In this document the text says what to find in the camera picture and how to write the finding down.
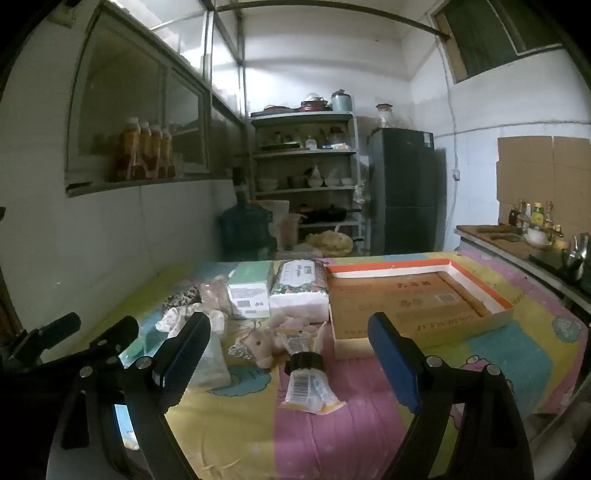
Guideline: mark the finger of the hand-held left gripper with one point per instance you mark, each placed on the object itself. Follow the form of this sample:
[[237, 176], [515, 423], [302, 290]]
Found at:
[[60, 325], [117, 334]]

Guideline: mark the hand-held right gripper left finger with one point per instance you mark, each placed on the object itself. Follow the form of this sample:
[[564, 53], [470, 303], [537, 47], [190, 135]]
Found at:
[[182, 360]]

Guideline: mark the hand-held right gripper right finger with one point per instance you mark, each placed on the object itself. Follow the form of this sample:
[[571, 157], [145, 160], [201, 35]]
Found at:
[[392, 364]]

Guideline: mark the clear plastic bag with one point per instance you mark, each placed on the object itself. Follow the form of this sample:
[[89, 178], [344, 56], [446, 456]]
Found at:
[[212, 364]]

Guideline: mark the orange-rimmed cardboard box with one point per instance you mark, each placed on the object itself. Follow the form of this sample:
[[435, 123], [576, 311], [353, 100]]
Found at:
[[406, 300]]

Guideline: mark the plush rabbit toy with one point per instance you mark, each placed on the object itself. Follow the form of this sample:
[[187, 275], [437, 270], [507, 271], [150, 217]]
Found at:
[[258, 344]]

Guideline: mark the floral tissue pack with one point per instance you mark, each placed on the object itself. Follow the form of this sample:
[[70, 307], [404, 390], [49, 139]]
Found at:
[[300, 281]]

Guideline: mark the white dotted cloth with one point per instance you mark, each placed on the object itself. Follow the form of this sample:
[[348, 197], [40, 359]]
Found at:
[[173, 318]]

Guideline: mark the leopard print scrunchie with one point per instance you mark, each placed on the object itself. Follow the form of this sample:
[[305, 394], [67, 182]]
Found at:
[[182, 297]]

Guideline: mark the small fluffy scrunchie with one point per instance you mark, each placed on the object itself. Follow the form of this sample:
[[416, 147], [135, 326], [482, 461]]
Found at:
[[214, 295]]

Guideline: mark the tube with black cap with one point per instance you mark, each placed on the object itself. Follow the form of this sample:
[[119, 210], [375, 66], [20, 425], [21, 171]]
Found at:
[[307, 387]]

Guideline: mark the cartoon printed mat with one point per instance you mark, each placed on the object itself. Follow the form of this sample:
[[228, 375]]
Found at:
[[323, 438]]

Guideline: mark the green tissue box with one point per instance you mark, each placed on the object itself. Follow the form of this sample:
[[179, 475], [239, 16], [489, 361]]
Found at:
[[249, 281]]

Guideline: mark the pale yellow bundle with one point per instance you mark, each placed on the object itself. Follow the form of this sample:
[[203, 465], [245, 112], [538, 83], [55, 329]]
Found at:
[[328, 242]]

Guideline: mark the large water jug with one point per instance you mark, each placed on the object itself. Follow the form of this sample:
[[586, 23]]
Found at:
[[244, 230]]

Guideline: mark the black wok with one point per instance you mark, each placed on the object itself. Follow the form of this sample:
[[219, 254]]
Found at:
[[323, 214]]

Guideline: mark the pale plastic bag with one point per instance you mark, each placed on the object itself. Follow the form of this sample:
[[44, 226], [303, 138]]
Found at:
[[288, 233]]

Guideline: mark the dark refrigerator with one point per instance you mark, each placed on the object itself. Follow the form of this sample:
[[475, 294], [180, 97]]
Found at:
[[406, 184]]

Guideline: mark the orange drink bottle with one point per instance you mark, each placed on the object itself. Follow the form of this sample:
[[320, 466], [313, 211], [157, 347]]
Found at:
[[145, 152], [156, 154], [167, 154], [127, 152]]

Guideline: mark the black jug pump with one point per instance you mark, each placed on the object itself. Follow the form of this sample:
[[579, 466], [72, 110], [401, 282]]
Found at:
[[238, 182]]

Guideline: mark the white bowl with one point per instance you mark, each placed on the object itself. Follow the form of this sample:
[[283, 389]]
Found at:
[[538, 235]]

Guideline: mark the row of white crockery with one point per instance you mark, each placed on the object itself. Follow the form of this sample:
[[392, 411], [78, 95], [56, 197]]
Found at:
[[268, 184]]

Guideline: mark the cluster of condiment bottles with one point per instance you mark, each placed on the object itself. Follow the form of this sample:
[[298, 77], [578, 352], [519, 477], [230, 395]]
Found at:
[[535, 214]]

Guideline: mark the metal kettle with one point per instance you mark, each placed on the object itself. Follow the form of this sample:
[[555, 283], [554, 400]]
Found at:
[[572, 261]]

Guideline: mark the metal shelf rack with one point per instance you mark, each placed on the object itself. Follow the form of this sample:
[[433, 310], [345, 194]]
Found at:
[[353, 152]]

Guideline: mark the row of jars and bottles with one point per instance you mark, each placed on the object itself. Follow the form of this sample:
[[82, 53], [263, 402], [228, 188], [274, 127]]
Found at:
[[311, 141]]

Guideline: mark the glass jar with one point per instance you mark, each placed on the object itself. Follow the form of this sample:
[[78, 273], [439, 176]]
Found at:
[[383, 115]]

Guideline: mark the teal enamel pot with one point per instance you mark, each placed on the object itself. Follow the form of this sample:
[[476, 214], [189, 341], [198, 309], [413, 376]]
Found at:
[[341, 101]]

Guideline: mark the flat dark pan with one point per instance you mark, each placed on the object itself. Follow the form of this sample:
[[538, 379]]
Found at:
[[279, 109]]

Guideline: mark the red pot with lid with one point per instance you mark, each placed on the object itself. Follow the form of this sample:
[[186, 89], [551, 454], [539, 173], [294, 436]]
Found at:
[[314, 105]]

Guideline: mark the metal ceiling rod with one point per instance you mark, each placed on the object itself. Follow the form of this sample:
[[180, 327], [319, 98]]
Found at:
[[323, 5]]

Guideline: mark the cardboard wall sheet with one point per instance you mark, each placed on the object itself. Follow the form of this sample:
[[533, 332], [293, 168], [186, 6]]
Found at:
[[531, 170]]

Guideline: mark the interior glass window frame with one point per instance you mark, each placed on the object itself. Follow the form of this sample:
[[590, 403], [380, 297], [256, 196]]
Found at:
[[134, 60]]

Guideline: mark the small wall window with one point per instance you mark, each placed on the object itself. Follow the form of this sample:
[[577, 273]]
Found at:
[[489, 37]]

